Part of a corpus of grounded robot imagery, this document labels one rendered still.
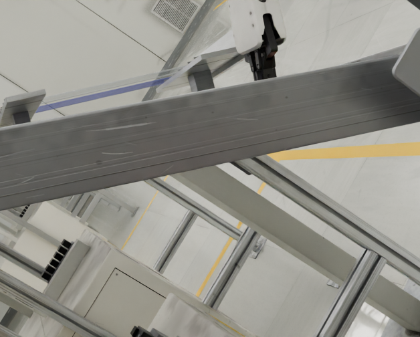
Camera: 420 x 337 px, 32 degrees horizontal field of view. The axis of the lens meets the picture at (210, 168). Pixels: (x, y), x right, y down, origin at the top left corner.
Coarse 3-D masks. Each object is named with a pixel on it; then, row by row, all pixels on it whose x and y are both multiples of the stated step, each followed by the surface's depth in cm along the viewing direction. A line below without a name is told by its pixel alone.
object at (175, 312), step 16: (176, 304) 124; (192, 304) 128; (160, 320) 126; (176, 320) 119; (192, 320) 112; (208, 320) 107; (176, 336) 114; (192, 336) 108; (208, 336) 103; (224, 336) 98; (240, 336) 114
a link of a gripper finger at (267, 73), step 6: (264, 54) 110; (264, 60) 111; (270, 60) 111; (264, 66) 112; (270, 66) 112; (258, 72) 113; (264, 72) 112; (270, 72) 112; (258, 78) 113; (264, 78) 112
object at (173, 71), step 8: (160, 72) 155; (168, 72) 156; (176, 72) 156; (120, 80) 152; (128, 80) 153; (136, 80) 153; (144, 80) 155; (88, 88) 150; (96, 88) 151; (104, 88) 151; (48, 96) 147; (56, 96) 148; (64, 96) 148; (72, 96) 149
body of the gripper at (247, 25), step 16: (240, 0) 111; (256, 0) 108; (272, 0) 109; (240, 16) 112; (256, 16) 108; (272, 16) 109; (240, 32) 113; (256, 32) 108; (240, 48) 115; (256, 48) 111
